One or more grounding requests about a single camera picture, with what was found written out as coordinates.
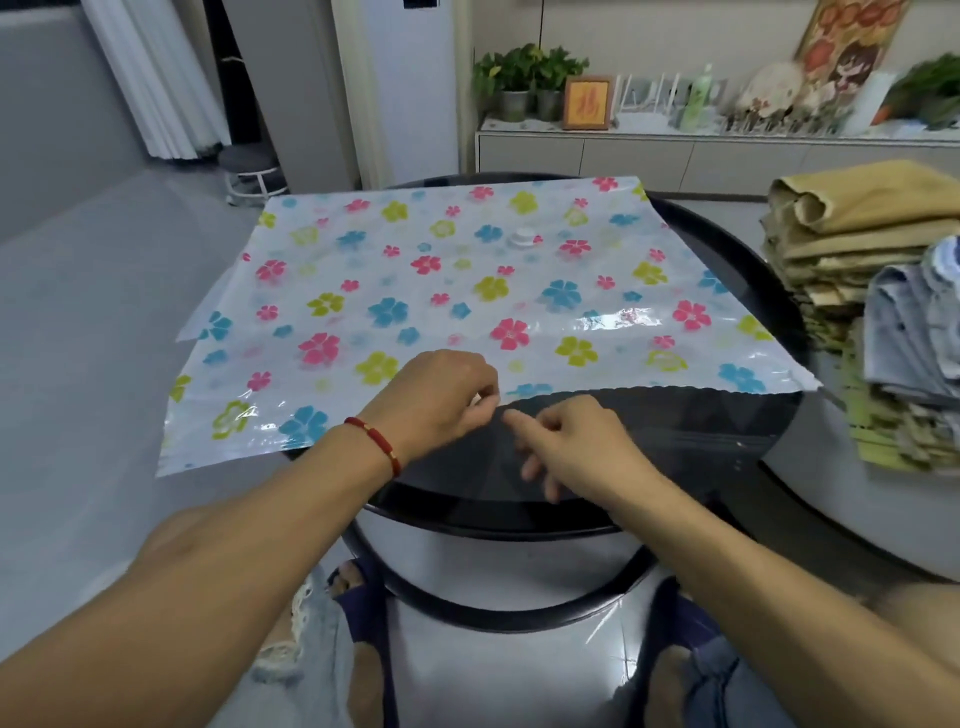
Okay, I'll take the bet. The stack of folded yellow cloths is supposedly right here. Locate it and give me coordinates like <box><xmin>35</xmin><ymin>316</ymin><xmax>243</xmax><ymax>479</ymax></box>
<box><xmin>760</xmin><ymin>159</ymin><xmax>960</xmax><ymax>475</ymax></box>

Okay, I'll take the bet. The flower print plastic storage bag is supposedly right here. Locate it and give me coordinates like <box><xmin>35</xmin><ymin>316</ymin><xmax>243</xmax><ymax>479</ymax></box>
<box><xmin>155</xmin><ymin>176</ymin><xmax>823</xmax><ymax>500</ymax></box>

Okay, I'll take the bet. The person's leg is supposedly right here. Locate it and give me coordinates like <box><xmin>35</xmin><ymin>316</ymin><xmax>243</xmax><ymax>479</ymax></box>
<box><xmin>646</xmin><ymin>637</ymin><xmax>798</xmax><ymax>728</ymax></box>
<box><xmin>246</xmin><ymin>562</ymin><xmax>391</xmax><ymax>728</ymax></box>

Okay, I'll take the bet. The round black glass table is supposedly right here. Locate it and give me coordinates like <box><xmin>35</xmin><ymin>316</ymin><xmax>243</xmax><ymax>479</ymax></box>
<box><xmin>281</xmin><ymin>171</ymin><xmax>816</xmax><ymax>636</ymax></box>

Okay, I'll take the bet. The white standing air conditioner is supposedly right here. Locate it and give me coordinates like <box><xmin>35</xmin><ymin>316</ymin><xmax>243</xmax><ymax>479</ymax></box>
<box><xmin>333</xmin><ymin>0</ymin><xmax>461</xmax><ymax>191</ymax></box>

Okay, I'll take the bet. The person's left hand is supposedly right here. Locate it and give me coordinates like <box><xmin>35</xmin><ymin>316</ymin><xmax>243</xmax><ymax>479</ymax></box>
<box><xmin>352</xmin><ymin>349</ymin><xmax>502</xmax><ymax>475</ymax></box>

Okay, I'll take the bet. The stack of folded denim jeans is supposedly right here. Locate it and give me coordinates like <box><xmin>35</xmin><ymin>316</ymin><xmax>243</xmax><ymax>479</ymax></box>
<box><xmin>862</xmin><ymin>235</ymin><xmax>960</xmax><ymax>411</ymax></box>

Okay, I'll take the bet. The white curtain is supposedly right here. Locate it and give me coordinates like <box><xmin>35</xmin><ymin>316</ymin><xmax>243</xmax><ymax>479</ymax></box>
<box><xmin>80</xmin><ymin>0</ymin><xmax>233</xmax><ymax>161</ymax></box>

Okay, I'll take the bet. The person's right hand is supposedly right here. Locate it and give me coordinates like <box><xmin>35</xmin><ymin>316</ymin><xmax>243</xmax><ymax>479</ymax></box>
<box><xmin>502</xmin><ymin>395</ymin><xmax>664</xmax><ymax>520</ymax></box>

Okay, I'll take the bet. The round decorative fan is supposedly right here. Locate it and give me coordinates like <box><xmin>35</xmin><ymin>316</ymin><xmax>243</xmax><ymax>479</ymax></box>
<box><xmin>738</xmin><ymin>61</ymin><xmax>808</xmax><ymax>121</ymax></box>

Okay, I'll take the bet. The row of small figurines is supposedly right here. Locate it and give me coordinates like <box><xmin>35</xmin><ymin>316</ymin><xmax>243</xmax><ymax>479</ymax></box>
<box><xmin>718</xmin><ymin>103</ymin><xmax>856</xmax><ymax>138</ymax></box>

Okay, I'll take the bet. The blue slipper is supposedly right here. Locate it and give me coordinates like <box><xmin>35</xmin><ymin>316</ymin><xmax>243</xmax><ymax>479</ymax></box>
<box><xmin>628</xmin><ymin>576</ymin><xmax>725</xmax><ymax>728</ymax></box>
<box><xmin>328</xmin><ymin>557</ymin><xmax>397</xmax><ymax>728</ymax></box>

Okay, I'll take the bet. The green plastic bottle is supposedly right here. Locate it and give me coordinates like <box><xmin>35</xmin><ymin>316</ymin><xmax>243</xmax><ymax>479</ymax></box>
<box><xmin>678</xmin><ymin>63</ymin><xmax>718</xmax><ymax>133</ymax></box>

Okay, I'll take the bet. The person's left forearm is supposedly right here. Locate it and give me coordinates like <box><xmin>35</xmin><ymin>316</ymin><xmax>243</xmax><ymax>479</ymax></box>
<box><xmin>0</xmin><ymin>423</ymin><xmax>404</xmax><ymax>728</ymax></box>

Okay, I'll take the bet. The leafy green houseplant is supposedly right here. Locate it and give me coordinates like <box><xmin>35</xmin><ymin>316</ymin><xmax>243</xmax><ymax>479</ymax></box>
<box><xmin>885</xmin><ymin>52</ymin><xmax>960</xmax><ymax>130</ymax></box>

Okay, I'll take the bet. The red cord bracelet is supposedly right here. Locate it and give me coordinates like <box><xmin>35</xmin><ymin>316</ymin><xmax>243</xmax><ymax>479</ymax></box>
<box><xmin>343</xmin><ymin>417</ymin><xmax>404</xmax><ymax>480</ymax></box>

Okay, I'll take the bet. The colourful cartoon poster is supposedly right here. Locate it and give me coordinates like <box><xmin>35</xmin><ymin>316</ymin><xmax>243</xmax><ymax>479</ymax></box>
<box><xmin>793</xmin><ymin>0</ymin><xmax>913</xmax><ymax>102</ymax></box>

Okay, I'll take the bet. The person's right forearm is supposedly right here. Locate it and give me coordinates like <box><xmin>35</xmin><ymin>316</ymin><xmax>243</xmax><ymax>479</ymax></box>
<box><xmin>609</xmin><ymin>480</ymin><xmax>960</xmax><ymax>728</ymax></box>

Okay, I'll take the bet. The grey round stool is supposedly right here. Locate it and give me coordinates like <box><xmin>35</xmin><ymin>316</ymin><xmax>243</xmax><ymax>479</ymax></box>
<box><xmin>216</xmin><ymin>141</ymin><xmax>288</xmax><ymax>208</ymax></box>

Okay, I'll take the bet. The orange framed picture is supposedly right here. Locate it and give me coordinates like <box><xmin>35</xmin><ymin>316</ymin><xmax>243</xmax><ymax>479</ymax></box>
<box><xmin>561</xmin><ymin>74</ymin><xmax>617</xmax><ymax>133</ymax></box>

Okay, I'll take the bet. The person's right leg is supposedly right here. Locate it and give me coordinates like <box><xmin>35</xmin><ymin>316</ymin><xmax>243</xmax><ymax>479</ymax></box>
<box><xmin>646</xmin><ymin>637</ymin><xmax>798</xmax><ymax>728</ymax></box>

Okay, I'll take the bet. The green potted plant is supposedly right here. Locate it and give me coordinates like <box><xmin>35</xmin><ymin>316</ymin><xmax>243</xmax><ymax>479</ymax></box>
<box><xmin>532</xmin><ymin>46</ymin><xmax>591</xmax><ymax>123</ymax></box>
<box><xmin>471</xmin><ymin>43</ymin><xmax>546</xmax><ymax>124</ymax></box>

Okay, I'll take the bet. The person's left leg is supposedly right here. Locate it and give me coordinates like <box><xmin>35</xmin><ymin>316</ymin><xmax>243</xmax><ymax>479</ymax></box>
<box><xmin>246</xmin><ymin>562</ymin><xmax>391</xmax><ymax>728</ymax></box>

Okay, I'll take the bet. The white low cabinet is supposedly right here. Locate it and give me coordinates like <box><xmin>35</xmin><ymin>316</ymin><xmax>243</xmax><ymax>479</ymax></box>
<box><xmin>474</xmin><ymin>114</ymin><xmax>960</xmax><ymax>201</ymax></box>

